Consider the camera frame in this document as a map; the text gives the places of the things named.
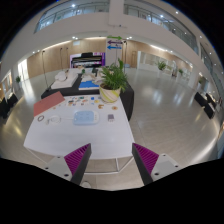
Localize green plant in striped pot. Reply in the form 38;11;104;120
98;58;130;104

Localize direction sign with coloured arrows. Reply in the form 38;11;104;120
106;34;124;51

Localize black display table with models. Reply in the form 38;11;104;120
40;67;135;122

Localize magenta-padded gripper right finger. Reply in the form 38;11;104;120
131;142;183;186

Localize group of black chairs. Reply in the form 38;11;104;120
193;91;222;120
0;92;20;120

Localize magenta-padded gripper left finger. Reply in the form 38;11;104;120
42;143;92;186

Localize black floor lamp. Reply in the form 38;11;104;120
122;39;128;65
41;49;52;92

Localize flat pink board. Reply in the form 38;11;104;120
32;90;67;118

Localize black piano with purple screen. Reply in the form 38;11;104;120
69;51;106;70

